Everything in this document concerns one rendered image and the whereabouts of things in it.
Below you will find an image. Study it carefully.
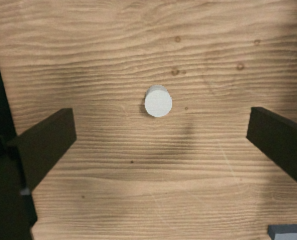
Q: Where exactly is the grey cylinder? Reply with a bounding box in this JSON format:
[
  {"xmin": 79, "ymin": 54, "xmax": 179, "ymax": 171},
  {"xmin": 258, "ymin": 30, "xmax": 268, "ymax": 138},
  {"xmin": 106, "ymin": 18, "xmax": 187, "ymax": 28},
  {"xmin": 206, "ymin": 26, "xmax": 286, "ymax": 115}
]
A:
[{"xmin": 145, "ymin": 85, "xmax": 172, "ymax": 117}]

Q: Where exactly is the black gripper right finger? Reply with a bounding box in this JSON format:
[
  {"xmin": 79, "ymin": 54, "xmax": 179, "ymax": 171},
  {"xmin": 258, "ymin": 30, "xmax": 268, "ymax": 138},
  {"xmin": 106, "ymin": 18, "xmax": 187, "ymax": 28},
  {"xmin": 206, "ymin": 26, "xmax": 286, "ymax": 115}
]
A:
[{"xmin": 246, "ymin": 107, "xmax": 297, "ymax": 182}]

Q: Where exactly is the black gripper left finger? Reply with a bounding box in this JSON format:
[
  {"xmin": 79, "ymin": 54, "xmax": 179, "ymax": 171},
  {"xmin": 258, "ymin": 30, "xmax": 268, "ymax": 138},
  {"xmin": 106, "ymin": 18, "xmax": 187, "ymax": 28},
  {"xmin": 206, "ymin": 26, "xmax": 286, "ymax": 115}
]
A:
[{"xmin": 0, "ymin": 108, "xmax": 77, "ymax": 240}]

